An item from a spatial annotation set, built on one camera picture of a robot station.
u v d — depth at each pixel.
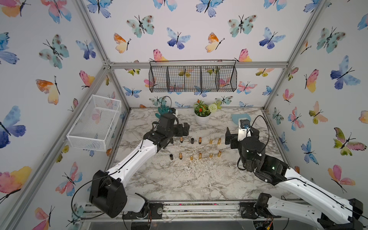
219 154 0.92
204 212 0.75
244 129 0.53
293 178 0.44
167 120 0.59
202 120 1.06
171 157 0.91
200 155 0.91
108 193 0.40
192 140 0.99
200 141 0.98
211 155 0.93
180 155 0.90
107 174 0.42
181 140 0.99
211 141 1.00
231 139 0.58
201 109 0.97
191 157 0.91
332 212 0.40
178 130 0.72
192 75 0.98
